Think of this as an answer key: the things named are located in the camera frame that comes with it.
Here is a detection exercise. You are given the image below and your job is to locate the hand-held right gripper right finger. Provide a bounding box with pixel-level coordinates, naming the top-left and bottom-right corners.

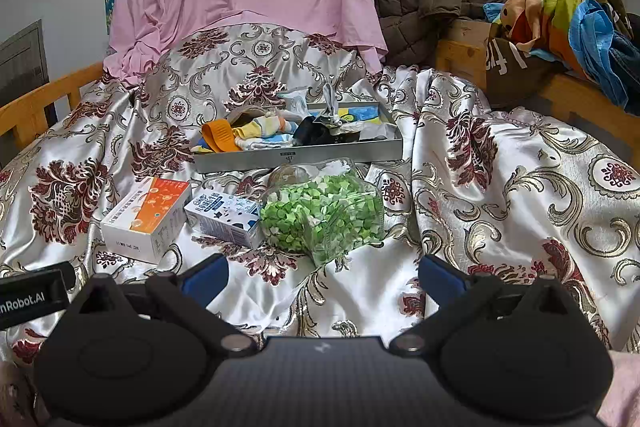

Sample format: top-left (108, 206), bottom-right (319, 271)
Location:
top-left (389, 253), bottom-right (576, 352)

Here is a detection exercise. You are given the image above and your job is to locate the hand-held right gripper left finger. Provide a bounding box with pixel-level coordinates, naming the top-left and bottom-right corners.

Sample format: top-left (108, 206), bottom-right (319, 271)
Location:
top-left (67, 252), bottom-right (255, 353)

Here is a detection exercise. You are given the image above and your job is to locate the bag of green pieces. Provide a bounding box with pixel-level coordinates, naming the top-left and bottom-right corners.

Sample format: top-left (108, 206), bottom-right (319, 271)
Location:
top-left (260, 159), bottom-right (386, 268)

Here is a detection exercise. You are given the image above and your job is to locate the orange cloth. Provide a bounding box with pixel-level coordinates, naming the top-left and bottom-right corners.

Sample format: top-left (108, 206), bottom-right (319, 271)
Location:
top-left (201, 118), bottom-right (236, 154)

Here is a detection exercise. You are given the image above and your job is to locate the grey metal tray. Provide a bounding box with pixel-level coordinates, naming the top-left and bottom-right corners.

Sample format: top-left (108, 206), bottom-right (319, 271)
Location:
top-left (192, 101), bottom-right (405, 174)

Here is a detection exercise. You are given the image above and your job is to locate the blue white milk carton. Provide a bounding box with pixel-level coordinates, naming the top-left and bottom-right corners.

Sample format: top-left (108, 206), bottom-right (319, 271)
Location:
top-left (183, 188), bottom-right (263, 249)

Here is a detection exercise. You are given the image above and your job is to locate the orange white box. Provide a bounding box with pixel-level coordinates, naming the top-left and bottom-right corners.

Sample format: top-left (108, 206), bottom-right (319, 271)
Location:
top-left (100, 177), bottom-right (193, 265)

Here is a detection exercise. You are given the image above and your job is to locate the floral satin blanket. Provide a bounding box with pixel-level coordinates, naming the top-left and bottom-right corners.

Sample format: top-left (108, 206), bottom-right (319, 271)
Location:
top-left (0, 24), bottom-right (640, 427)

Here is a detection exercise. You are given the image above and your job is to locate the white blue patterned sock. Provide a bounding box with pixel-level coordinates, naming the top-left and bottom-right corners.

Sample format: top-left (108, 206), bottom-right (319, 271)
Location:
top-left (235, 134), bottom-right (301, 152)

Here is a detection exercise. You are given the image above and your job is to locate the striped colourful sock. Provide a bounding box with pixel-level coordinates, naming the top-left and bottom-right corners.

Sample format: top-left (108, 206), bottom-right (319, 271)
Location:
top-left (230, 114), bottom-right (301, 142)

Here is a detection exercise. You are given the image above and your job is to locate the black cloth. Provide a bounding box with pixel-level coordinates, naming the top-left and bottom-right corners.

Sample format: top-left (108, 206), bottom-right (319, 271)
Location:
top-left (292, 117), bottom-right (341, 146)

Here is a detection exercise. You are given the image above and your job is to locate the colourful cartoon tote bag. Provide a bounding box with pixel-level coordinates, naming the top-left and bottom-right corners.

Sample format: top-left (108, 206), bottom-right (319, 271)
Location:
top-left (340, 106), bottom-right (387, 126)

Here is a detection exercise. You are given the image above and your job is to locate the grey cloth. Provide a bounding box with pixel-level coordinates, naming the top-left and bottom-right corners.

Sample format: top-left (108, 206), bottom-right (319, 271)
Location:
top-left (320, 83), bottom-right (353, 128)

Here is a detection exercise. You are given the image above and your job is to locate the pink garment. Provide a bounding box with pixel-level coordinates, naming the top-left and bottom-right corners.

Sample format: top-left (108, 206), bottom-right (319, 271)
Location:
top-left (595, 347), bottom-right (640, 427)

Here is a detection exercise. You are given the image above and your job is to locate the colourful clothes pile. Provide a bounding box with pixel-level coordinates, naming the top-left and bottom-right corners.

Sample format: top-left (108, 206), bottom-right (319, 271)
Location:
top-left (482, 0), bottom-right (640, 108)

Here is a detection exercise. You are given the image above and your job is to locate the wooden furniture frame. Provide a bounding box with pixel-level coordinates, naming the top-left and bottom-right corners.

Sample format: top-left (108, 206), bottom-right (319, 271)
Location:
top-left (0, 19), bottom-right (640, 158)

